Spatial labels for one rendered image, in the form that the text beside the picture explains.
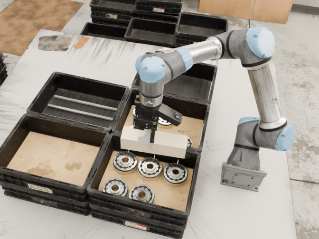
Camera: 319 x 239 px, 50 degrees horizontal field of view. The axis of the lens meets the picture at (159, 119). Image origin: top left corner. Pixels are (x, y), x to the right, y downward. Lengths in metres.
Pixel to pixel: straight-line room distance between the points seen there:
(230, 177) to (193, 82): 0.59
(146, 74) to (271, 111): 0.63
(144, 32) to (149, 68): 2.06
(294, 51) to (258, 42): 2.60
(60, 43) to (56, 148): 0.96
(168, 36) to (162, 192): 1.83
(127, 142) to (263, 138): 0.59
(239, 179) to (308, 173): 1.24
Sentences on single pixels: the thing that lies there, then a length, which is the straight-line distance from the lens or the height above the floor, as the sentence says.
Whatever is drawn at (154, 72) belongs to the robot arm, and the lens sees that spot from 1.00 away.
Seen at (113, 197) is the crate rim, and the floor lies 0.93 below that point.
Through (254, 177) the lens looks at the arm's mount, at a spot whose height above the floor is 0.81.
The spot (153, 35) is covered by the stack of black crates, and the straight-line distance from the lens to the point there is 3.04.
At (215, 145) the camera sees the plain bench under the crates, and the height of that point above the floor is 0.70.
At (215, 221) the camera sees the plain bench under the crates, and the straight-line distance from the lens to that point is 1.57.
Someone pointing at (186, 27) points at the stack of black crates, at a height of 0.49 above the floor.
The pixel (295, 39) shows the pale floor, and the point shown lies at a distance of 4.11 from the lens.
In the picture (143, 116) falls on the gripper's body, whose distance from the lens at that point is 1.16.
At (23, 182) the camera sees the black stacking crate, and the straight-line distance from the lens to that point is 1.51.
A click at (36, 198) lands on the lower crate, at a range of 1.58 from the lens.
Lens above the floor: 2.08
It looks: 48 degrees down
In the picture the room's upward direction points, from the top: 6 degrees clockwise
